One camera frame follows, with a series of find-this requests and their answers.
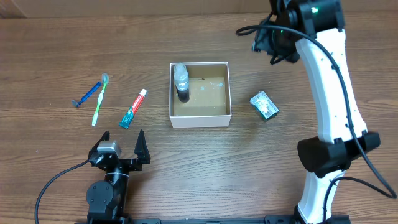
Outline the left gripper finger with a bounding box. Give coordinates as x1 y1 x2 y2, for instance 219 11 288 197
134 130 151 164
90 131 110 152

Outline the red green toothpaste tube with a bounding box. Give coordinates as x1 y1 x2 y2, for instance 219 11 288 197
119 89 147 129

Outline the green soap bar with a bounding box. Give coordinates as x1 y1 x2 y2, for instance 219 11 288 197
249 91 279 121

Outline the clear pump soap bottle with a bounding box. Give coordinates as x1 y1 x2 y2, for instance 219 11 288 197
174 63 190 103

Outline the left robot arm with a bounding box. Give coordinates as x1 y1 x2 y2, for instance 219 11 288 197
86 130 151 223

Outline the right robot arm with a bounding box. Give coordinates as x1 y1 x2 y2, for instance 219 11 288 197
237 1 380 223

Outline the blue disposable razor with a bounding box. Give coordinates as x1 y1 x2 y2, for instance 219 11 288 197
72 82 101 108

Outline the green white toothbrush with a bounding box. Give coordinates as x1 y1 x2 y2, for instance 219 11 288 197
91 73 109 127

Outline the white cardboard box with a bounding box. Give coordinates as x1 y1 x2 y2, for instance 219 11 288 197
169 62 232 128

